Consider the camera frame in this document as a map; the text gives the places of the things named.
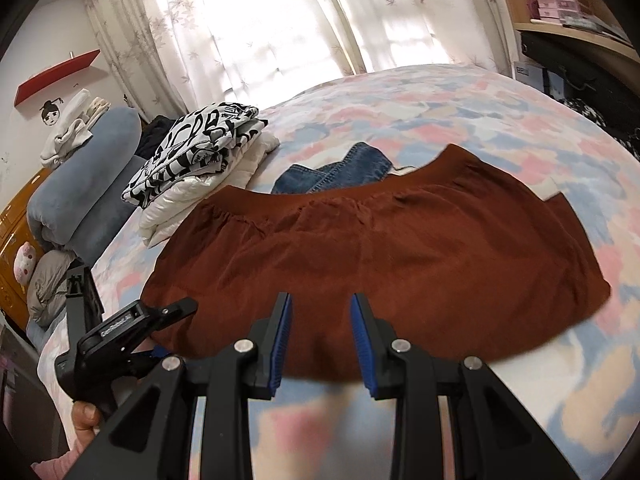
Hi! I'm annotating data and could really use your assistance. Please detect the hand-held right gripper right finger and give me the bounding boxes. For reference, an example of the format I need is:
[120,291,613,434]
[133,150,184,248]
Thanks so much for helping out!
[349,294,566,480]

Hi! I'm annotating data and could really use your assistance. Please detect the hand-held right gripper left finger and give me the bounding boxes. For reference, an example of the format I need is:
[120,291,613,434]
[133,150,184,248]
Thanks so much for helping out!
[52,292,293,480]

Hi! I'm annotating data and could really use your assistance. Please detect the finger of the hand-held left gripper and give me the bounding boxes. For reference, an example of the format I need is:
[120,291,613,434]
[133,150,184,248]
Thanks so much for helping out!
[65,265,103,356]
[160,297,199,328]

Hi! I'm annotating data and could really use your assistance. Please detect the rust brown garment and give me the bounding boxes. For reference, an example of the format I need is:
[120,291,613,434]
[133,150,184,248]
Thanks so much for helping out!
[141,144,612,381]

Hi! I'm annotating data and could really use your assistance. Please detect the person's left forearm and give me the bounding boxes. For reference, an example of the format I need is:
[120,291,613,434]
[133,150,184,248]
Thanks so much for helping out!
[30,447,83,480]

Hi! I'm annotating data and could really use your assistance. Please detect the person's left hand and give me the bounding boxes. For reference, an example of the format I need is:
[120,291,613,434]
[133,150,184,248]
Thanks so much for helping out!
[70,402,108,443]

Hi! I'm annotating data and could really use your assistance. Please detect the beige pillow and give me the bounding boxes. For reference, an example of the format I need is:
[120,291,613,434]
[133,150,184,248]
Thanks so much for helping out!
[26,250,76,326]

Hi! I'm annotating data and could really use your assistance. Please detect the pink white plush toy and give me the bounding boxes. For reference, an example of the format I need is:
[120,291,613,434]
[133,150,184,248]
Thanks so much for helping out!
[14,242,39,286]

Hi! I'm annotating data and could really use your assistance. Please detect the blue bolster pillow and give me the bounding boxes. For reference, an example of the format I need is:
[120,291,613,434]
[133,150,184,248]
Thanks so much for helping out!
[70,155,147,266]
[27,107,143,250]

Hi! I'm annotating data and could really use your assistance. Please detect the white padded jacket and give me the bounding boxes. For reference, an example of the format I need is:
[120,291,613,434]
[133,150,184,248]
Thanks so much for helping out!
[139,132,280,247]

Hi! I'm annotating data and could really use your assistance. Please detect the orange wooden headboard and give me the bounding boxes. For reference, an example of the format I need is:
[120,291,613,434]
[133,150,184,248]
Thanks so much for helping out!
[0,167,56,331]

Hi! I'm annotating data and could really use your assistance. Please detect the black white patterned garment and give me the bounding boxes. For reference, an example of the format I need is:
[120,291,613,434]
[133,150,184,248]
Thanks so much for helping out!
[122,102,268,209]

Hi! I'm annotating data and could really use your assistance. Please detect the dark cloth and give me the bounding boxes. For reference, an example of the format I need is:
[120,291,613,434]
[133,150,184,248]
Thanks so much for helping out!
[135,115,186,161]

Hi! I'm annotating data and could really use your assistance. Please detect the blue jeans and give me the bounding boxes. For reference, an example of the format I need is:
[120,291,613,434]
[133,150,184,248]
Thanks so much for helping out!
[271,142,393,196]

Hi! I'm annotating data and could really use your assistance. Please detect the white folded cloth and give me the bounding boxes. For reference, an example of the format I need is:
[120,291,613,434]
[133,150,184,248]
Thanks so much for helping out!
[40,89,111,168]

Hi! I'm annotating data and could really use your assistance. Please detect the pastel printed bedspread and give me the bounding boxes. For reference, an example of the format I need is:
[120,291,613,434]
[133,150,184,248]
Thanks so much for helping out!
[40,62,640,480]

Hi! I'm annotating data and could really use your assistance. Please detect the white flowered curtain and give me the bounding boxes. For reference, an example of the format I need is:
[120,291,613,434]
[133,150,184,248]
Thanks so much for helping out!
[82,0,516,126]

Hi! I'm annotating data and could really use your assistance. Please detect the white blue box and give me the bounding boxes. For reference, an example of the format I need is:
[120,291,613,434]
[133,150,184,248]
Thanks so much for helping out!
[512,60,546,92]

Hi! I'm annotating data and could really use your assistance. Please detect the black white spotted cloth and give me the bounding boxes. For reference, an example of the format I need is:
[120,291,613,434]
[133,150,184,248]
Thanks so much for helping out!
[565,97,640,143]

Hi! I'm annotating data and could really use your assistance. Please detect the pink storage boxes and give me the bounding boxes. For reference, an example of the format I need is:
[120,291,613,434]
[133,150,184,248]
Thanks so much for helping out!
[531,0,592,24]

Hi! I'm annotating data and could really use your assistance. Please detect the cartoon wall sticker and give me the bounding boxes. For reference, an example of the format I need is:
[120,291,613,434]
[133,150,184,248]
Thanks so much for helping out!
[40,97,65,126]

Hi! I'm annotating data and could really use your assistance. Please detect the red wall shelf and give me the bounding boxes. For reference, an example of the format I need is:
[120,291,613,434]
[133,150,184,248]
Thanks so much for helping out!
[15,49,101,108]

